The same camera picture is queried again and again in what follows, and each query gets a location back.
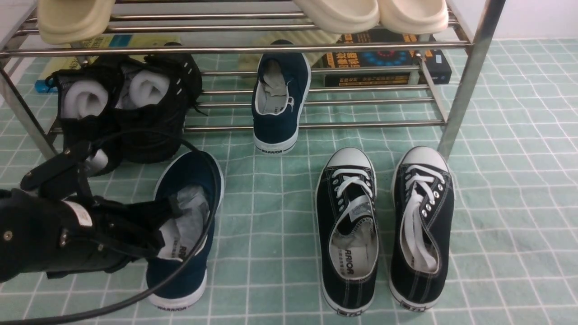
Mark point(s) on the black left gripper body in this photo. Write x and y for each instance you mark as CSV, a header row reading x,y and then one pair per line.
x,y
68,237

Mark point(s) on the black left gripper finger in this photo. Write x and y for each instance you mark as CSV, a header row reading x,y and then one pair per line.
x,y
62,177
152,215

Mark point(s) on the stainless steel shoe rack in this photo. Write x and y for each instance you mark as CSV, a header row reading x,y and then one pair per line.
x,y
450,120

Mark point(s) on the black mesh sneaker left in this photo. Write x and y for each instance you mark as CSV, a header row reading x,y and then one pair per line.
x,y
86,98

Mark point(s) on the black mesh sneaker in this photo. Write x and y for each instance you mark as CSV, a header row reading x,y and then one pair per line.
x,y
154,99
86,98

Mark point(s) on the black mesh sneaker right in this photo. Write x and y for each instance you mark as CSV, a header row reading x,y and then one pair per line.
x,y
154,99

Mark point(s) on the black canvas sneaker left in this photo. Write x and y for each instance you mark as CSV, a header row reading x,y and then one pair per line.
x,y
348,231

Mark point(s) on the black canvas sneaker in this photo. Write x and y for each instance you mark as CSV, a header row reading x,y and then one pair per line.
x,y
423,194
348,231

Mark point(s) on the cream slipper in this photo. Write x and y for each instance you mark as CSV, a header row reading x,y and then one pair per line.
x,y
341,16
415,17

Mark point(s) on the black canvas sneaker right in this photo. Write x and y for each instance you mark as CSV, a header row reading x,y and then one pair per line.
x,y
423,194

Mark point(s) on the cream slipper far right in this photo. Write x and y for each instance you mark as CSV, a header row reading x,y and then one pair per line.
x,y
415,17

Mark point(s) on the black book with orange text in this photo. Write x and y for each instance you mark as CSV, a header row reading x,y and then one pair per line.
x,y
384,58

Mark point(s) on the green checked cloth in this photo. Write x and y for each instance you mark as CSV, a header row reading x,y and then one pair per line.
x,y
513,247

